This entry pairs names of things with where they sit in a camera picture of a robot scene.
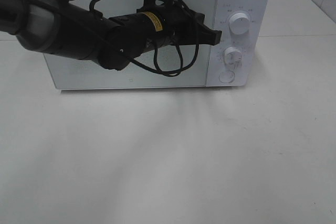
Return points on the white microwave knob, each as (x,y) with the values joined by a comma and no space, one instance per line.
(232,55)
(239,23)

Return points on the round white door button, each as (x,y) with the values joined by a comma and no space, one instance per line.
(227,77)

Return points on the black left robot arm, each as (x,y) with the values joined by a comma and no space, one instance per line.
(58,27)

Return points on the white microwave door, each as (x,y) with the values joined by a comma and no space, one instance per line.
(72,74)

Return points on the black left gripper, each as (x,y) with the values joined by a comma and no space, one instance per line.
(179,27)

